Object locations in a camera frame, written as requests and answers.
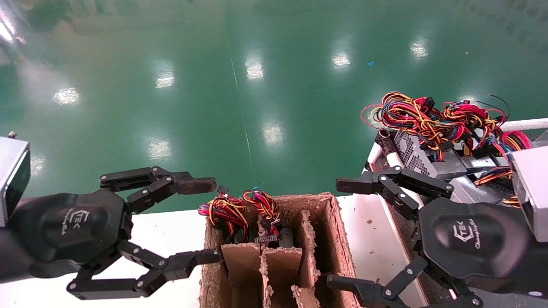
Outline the power supply with white label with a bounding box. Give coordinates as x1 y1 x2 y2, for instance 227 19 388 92
460 156 510 172

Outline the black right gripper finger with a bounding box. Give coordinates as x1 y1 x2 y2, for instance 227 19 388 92
335 166 454 221
326 256 484 308

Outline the gray wrist camera box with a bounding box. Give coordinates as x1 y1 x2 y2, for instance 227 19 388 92
0 132 31 227
512 145 548 243

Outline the gray left wrist camera box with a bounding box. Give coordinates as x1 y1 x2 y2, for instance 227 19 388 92
0 132 31 227

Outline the colourful wire bundle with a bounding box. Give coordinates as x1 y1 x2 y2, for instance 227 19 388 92
473 130 533 209
198 185 250 243
243 187 296 249
360 91 437 148

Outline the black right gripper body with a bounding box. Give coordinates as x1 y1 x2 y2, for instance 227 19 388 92
417 197 532 282

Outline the gray metal power supply case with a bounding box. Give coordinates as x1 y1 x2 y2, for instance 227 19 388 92
393 130 468 180

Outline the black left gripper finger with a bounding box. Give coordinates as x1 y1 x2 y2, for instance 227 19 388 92
66 240 221 300
100 166 217 214

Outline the white frame pipe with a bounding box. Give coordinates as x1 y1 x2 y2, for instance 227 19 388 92
499 118 548 132

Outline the gray right wrist camera box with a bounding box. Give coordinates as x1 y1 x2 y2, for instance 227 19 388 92
512 145 548 243

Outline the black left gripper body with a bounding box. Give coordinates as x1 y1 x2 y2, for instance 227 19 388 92
9 190 132 275

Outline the brown cardboard divider box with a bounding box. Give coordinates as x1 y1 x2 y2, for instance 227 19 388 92
199 192 362 308

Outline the plain gray power supply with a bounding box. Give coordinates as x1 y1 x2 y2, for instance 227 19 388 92
450 175 514 204

